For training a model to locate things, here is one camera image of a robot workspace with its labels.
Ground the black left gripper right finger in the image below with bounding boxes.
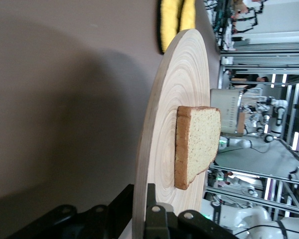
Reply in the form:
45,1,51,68
144,183,238,239

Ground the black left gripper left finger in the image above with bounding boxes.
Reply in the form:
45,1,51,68
4,184,135,239

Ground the slice of brown-crust bread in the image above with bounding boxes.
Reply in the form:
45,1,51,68
173,106,222,191

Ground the round light wooden plate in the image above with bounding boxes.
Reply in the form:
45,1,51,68
133,28,210,239

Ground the cream and chrome toaster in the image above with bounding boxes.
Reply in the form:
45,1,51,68
210,88,246,138

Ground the yellow quilted oven mitt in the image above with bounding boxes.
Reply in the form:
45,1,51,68
155,0,184,55
179,0,196,30

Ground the aluminium cell frame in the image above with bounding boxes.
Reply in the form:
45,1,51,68
218,42,299,217

